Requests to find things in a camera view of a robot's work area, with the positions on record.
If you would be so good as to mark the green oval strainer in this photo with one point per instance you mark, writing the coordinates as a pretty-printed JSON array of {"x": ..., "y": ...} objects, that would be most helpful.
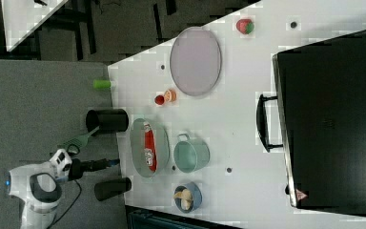
[{"x": 137, "y": 144}]

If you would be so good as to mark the small red fruit toy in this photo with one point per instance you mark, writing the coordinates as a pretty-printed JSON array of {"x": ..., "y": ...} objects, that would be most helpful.
[{"x": 159, "y": 100}]

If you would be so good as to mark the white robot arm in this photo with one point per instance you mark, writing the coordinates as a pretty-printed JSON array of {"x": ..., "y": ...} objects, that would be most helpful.
[{"x": 38, "y": 185}]

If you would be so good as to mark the white side table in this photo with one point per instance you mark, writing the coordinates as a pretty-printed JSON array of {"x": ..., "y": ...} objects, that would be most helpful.
[{"x": 22, "y": 17}]

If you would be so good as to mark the black toaster oven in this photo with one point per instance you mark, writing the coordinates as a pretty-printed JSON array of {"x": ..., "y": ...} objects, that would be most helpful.
[{"x": 321, "y": 100}]

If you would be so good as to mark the dark teal crate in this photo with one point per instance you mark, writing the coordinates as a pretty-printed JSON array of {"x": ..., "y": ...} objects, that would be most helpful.
[{"x": 145, "y": 219}]

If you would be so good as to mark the red ketchup bottle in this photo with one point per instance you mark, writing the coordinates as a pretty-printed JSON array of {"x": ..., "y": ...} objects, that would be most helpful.
[{"x": 149, "y": 147}]

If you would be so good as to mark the black utensil holder cup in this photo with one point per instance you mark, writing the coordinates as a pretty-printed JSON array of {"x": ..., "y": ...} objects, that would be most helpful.
[{"x": 107, "y": 121}]

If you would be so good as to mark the yellow banana toy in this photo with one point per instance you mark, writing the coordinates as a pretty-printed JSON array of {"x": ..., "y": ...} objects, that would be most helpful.
[{"x": 185, "y": 197}]

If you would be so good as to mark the black cylinder holder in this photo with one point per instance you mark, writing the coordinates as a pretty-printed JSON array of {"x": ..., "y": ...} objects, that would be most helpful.
[{"x": 112, "y": 188}]

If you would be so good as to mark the green cylinder cup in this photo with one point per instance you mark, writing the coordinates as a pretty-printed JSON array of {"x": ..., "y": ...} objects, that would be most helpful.
[{"x": 102, "y": 84}]

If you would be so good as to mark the green slotted spatula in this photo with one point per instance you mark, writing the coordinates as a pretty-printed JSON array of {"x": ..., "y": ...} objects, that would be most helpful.
[{"x": 74, "y": 145}]

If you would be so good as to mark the orange slice toy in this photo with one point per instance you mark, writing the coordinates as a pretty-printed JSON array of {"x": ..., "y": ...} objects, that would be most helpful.
[{"x": 170, "y": 95}]

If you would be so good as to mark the blue bowl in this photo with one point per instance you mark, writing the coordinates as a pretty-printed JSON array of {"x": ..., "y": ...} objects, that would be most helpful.
[{"x": 197, "y": 196}]

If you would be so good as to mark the grey round plate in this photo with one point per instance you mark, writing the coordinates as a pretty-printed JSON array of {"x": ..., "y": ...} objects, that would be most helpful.
[{"x": 195, "y": 61}]

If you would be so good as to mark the red strawberry toy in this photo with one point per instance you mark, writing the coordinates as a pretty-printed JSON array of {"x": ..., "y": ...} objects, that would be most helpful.
[{"x": 245, "y": 26}]

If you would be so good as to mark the teal metal pot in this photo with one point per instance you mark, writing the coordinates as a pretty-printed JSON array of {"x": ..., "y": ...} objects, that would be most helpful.
[{"x": 190, "y": 154}]

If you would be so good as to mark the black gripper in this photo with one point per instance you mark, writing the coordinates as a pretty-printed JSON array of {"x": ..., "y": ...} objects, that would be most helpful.
[{"x": 78, "y": 167}]

